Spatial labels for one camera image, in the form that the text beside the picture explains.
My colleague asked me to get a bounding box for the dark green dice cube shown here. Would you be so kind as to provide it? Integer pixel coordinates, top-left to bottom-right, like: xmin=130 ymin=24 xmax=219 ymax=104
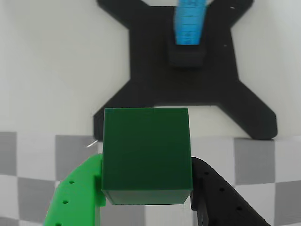
xmin=101 ymin=107 xmax=194 ymax=206

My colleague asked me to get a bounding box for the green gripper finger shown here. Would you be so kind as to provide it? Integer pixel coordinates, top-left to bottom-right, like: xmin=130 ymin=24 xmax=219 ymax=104
xmin=42 ymin=153 xmax=107 ymax=226

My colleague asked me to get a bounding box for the black cross-shaped stand foot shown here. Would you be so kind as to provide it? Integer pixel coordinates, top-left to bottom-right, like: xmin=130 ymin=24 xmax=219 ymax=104
xmin=93 ymin=0 xmax=278 ymax=141

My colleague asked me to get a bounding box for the grey white checkerboard mat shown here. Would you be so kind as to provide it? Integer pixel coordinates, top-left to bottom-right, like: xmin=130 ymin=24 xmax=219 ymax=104
xmin=0 ymin=131 xmax=301 ymax=226

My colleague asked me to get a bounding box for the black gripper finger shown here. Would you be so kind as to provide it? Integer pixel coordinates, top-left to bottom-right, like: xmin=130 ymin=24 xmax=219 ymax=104
xmin=189 ymin=156 xmax=271 ymax=226

